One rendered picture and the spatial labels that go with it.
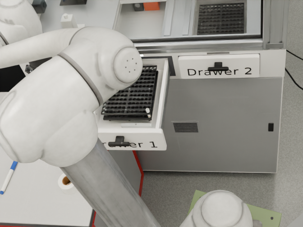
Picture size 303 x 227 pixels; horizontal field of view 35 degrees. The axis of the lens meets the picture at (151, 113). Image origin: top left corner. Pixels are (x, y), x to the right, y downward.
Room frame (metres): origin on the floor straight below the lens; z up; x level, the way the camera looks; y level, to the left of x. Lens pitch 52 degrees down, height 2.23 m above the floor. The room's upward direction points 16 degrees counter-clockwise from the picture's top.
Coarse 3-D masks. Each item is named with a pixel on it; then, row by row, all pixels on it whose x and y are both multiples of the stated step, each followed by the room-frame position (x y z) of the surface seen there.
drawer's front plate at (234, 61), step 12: (180, 60) 1.21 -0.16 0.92; (192, 60) 1.19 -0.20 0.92; (204, 60) 1.18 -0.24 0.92; (216, 60) 1.16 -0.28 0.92; (228, 60) 1.15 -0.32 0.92; (240, 60) 1.13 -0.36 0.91; (252, 60) 1.12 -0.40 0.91; (180, 72) 1.21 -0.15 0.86; (192, 72) 1.19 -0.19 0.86; (204, 72) 1.18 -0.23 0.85; (240, 72) 1.13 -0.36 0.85; (252, 72) 1.12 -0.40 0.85
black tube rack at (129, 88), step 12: (144, 72) 1.22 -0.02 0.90; (156, 72) 1.24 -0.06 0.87; (132, 84) 1.18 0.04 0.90; (144, 84) 1.16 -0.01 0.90; (156, 84) 1.18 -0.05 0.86; (120, 96) 1.14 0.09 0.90; (132, 96) 1.12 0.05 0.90; (144, 96) 1.11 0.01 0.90; (108, 108) 1.13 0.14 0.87; (120, 108) 1.11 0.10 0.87; (132, 108) 1.10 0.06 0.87; (144, 108) 1.08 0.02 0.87
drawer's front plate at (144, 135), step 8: (104, 128) 1.00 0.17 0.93; (112, 128) 0.99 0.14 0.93; (120, 128) 0.98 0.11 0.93; (128, 128) 0.97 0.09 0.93; (136, 128) 0.96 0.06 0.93; (144, 128) 0.95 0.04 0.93; (152, 128) 0.94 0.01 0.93; (104, 136) 0.99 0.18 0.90; (112, 136) 0.98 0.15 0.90; (128, 136) 0.96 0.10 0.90; (136, 136) 0.95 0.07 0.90; (144, 136) 0.94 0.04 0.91; (152, 136) 0.93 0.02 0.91; (160, 136) 0.92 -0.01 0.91; (104, 144) 0.99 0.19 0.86; (136, 144) 0.95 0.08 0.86; (144, 144) 0.94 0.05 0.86; (152, 144) 0.93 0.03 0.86; (160, 144) 0.92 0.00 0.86
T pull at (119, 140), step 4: (116, 136) 0.97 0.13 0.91; (120, 136) 0.96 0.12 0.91; (116, 140) 0.95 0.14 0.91; (120, 140) 0.95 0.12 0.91; (108, 144) 0.95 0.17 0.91; (112, 144) 0.94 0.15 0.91; (116, 144) 0.94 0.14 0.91; (120, 144) 0.93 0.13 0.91; (124, 144) 0.93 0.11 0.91; (128, 144) 0.92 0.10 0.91
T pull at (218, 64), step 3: (216, 63) 1.16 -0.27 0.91; (219, 63) 1.15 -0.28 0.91; (216, 66) 1.14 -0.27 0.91; (219, 66) 1.14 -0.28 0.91; (207, 69) 1.14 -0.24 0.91; (210, 69) 1.14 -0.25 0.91; (213, 69) 1.13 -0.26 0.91; (216, 69) 1.13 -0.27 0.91; (219, 69) 1.12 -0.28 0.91; (222, 69) 1.12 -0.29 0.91; (225, 69) 1.12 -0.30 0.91; (228, 69) 1.12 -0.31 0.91
